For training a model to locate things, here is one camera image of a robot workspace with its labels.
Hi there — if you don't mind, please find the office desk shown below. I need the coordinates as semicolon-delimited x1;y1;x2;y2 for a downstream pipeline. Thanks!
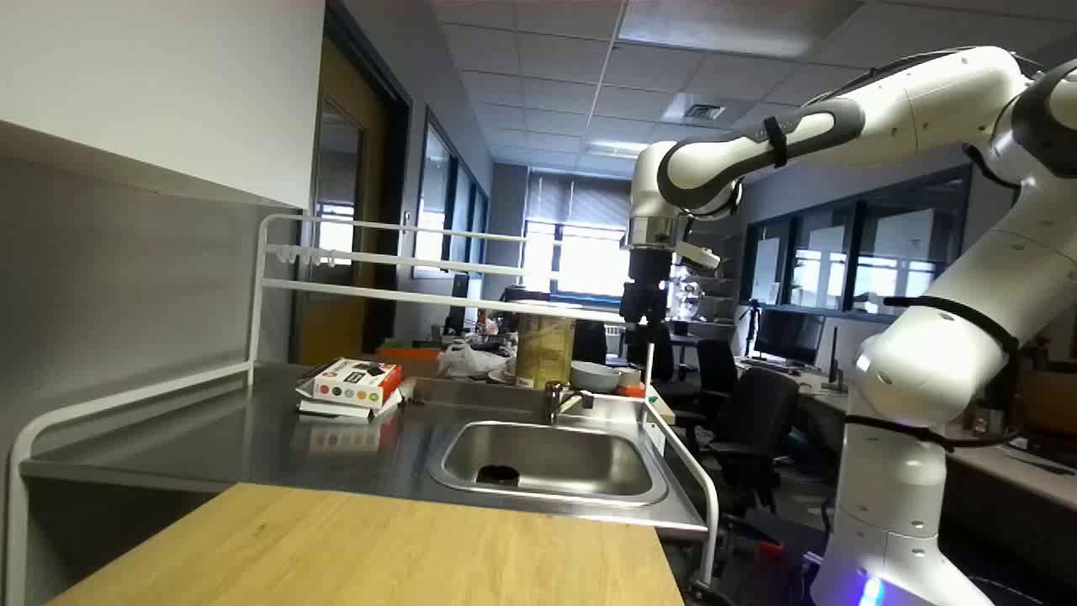
952;433;1077;515

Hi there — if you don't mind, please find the orange flat object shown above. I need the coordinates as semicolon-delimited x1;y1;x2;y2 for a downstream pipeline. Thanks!
374;342;449;371

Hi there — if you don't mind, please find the ceiling air vent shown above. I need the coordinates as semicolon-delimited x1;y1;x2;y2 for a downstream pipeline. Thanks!
659;91;735;129

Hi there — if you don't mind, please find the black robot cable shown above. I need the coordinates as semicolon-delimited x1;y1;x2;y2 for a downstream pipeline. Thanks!
842;410;1021;455

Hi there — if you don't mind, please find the colourful cardboard box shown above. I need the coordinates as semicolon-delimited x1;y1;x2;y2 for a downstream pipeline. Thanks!
311;355;411;410

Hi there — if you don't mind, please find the black office chair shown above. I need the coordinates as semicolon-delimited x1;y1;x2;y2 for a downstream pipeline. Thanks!
700;368;801;515

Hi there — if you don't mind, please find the flat white book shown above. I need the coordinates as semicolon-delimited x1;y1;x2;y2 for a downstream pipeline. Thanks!
294;378;419;424

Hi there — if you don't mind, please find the brown wooden door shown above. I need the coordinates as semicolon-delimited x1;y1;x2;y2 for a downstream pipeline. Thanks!
294;32;411;368

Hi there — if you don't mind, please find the computer monitor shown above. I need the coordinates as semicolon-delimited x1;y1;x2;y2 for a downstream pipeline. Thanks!
750;307;835;368

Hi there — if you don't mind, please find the yellowish cylinder container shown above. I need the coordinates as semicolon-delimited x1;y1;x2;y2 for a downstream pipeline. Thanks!
511;314;579;391

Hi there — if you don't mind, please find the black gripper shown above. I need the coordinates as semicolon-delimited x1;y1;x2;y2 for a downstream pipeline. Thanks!
619;245;680;364

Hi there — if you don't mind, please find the white crumpled object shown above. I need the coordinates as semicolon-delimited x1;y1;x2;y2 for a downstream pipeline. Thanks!
436;338;511;385

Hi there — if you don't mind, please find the ceiling light panel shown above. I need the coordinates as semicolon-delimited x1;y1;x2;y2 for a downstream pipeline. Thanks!
585;134;654;163
619;0;868;62

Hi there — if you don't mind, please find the white metal rail frame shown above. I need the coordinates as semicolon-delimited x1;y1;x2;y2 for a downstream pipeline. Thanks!
5;211;723;606

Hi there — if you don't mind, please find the stainless steel sink counter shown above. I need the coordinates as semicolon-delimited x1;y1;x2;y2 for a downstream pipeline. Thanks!
16;362;714;540

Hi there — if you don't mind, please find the shiny metal ladle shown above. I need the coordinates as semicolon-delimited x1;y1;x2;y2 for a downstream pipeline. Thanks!
540;381;595;427

